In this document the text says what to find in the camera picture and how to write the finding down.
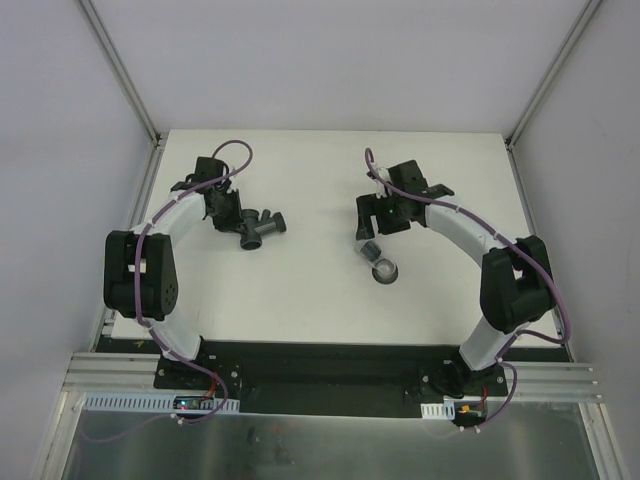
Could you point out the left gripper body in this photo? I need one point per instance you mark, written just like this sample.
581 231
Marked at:
228 212

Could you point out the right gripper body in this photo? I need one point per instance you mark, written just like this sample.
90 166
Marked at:
375 211

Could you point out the grey pipe tee fitting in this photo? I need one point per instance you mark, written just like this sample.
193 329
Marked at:
256 225

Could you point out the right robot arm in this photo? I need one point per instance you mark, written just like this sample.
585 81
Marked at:
515 285

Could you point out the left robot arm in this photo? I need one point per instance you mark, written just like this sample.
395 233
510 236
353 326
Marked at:
140 275

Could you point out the right aluminium corner post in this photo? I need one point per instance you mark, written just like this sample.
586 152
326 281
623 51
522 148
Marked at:
566 48

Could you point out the aluminium corner post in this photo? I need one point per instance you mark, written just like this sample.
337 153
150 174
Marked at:
566 48
109 50

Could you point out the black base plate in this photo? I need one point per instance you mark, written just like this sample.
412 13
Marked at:
380 381

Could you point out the right white cable duct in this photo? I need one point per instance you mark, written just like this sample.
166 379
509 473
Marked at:
438 411

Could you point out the white cable duct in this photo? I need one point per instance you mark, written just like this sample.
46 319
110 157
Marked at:
159 403
438 411

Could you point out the left aluminium corner post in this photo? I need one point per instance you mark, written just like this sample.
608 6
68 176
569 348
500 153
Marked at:
109 50

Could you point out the aluminium frame rail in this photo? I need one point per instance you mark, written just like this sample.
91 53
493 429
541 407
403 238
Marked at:
111 372

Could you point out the left white cable duct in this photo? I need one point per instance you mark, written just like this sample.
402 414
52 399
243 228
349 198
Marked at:
159 403

